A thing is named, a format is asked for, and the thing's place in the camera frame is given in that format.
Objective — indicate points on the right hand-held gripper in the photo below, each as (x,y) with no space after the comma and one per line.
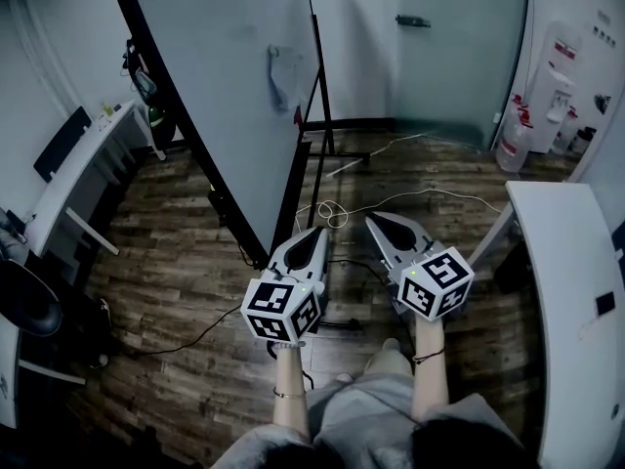
(434,286)

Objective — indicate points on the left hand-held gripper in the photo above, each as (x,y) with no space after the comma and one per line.
(280,311)

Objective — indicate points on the white printed paper sheet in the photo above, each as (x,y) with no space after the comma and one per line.
(285,78)

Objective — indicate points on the white whiteboard with black frame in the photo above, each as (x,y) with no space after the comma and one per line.
(220,91)

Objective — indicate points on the person's right forearm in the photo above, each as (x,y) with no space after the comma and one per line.
(429,384)

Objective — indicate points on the person's left forearm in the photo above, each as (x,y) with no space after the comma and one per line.
(291,389)

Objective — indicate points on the person's light shoe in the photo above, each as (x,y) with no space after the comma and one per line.
(391,345)

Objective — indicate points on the black metal board stand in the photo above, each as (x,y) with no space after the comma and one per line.
(326,135)

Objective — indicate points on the person's leg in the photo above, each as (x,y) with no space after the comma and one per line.
(388,363)

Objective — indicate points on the large clear water jug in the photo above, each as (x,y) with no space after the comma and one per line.
(512,147)

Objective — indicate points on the person's grey top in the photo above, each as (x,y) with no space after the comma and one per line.
(361,423)

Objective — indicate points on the frosted glass door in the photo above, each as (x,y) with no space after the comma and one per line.
(459,66)

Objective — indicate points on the white curved-edge desk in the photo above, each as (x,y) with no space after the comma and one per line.
(576,311)

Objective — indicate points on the white water dispenser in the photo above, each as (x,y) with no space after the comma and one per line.
(554,91)

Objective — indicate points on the small black phone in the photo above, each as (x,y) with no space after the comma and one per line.
(605,302)

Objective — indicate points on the white desk with slat legs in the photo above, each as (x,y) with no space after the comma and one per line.
(78,174)

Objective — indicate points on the small green bottle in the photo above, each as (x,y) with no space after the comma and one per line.
(107,110)

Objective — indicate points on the flat black panel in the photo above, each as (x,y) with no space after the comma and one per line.
(61,144)

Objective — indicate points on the black office chair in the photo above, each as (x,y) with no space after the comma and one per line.
(27,301)

